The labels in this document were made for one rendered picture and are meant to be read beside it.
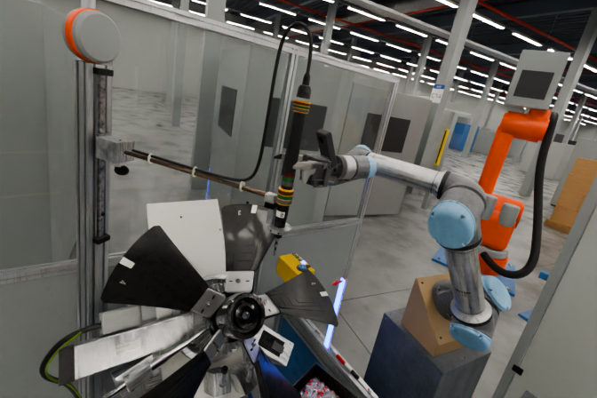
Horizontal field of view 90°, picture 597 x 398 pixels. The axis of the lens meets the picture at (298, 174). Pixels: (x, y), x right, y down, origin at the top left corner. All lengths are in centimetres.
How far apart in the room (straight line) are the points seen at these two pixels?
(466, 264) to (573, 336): 154
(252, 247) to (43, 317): 100
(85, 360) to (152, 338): 15
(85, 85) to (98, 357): 78
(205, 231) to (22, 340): 89
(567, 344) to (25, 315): 272
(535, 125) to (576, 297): 255
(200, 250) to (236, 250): 21
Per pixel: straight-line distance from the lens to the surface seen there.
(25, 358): 184
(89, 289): 145
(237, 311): 91
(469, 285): 106
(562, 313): 246
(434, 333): 134
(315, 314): 107
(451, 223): 89
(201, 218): 121
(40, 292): 164
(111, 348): 101
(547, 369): 262
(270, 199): 84
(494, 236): 456
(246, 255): 99
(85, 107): 120
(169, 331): 103
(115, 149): 113
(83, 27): 116
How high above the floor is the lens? 183
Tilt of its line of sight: 15 degrees down
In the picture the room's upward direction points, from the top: 11 degrees clockwise
